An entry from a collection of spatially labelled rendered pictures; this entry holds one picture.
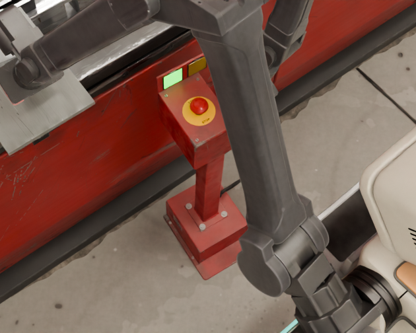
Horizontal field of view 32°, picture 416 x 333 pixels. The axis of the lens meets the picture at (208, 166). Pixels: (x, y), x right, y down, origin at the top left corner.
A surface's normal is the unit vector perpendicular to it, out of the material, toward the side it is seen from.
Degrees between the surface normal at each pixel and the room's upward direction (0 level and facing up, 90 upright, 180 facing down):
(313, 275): 38
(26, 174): 90
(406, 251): 90
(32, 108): 0
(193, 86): 0
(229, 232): 4
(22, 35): 33
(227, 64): 86
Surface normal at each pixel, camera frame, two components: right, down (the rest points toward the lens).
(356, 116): 0.03, -0.43
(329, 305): 0.22, 0.21
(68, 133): 0.60, 0.73
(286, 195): 0.70, 0.29
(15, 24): 0.45, -0.18
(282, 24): -0.54, 0.47
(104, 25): -0.64, 0.62
